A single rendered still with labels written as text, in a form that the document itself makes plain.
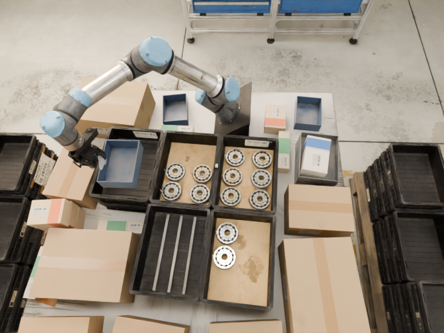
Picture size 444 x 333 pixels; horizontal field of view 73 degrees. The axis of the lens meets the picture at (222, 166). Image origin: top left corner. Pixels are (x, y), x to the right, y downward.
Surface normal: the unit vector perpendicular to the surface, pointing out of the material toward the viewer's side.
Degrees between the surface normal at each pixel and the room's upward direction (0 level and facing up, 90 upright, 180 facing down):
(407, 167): 0
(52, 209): 0
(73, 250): 0
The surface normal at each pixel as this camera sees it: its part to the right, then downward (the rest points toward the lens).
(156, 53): 0.56, -0.06
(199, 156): -0.04, -0.42
